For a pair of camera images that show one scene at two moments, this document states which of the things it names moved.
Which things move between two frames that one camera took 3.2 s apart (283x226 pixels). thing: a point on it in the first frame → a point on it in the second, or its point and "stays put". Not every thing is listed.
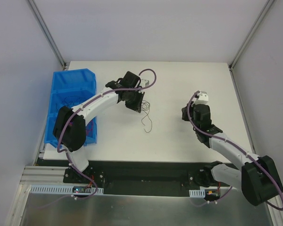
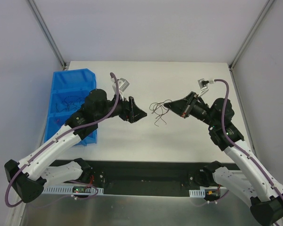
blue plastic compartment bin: x=70 y=88 stays put
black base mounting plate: x=149 y=178 stays put
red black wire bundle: x=145 y=105 → x=159 y=108
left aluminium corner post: x=46 y=31 stays put
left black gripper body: x=137 y=101 → x=130 y=109
